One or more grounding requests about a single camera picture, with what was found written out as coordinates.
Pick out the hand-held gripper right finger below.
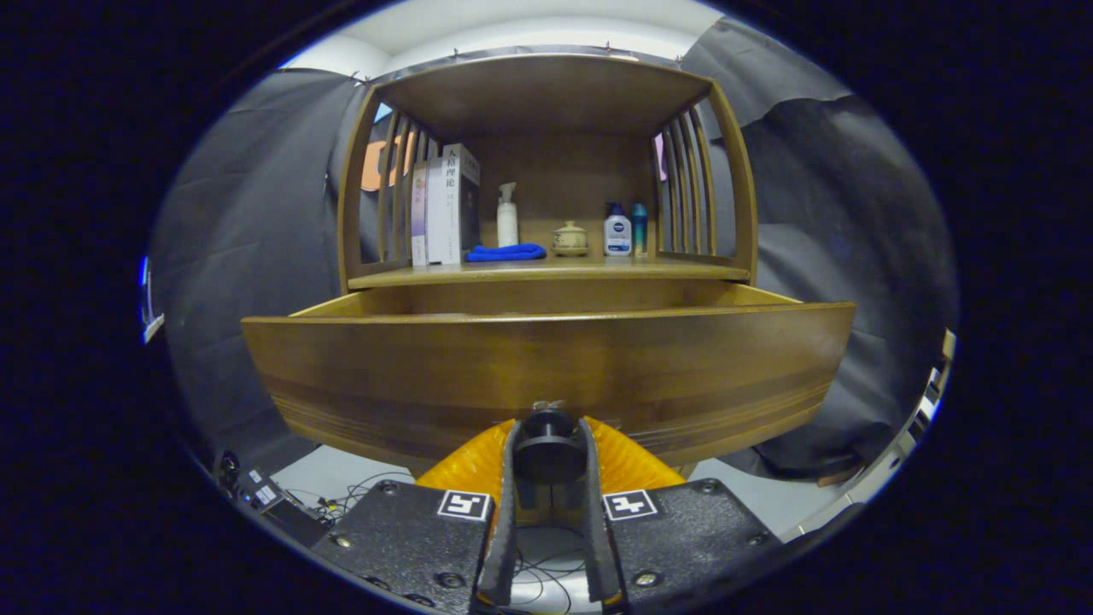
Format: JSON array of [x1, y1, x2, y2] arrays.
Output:
[[579, 416, 782, 609]]

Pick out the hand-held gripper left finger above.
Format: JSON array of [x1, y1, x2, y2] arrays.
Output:
[[312, 417, 522, 612]]

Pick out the black round drawer knob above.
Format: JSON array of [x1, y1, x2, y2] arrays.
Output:
[[512, 400, 588, 485]]

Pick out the wooden drawer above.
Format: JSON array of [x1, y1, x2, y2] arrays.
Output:
[[241, 282, 856, 471]]

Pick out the wooden countertop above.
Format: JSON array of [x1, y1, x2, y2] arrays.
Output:
[[346, 255, 752, 291]]

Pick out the wooden cabinet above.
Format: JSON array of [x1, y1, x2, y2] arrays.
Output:
[[336, 53, 761, 296]]

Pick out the blue folded cloth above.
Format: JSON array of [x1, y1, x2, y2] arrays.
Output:
[[465, 243, 547, 262]]

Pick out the beige lidded tea cup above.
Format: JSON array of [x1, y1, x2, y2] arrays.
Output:
[[551, 221, 590, 257]]

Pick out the white lotion bottle blue cap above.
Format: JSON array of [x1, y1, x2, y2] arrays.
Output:
[[603, 202, 633, 257]]

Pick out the white pump bottle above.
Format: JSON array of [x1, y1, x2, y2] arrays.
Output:
[[497, 182, 520, 249]]

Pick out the thin pale purple book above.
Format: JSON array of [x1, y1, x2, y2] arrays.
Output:
[[410, 161, 430, 267]]

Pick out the thick white book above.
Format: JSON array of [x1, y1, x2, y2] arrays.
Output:
[[425, 143, 481, 266]]

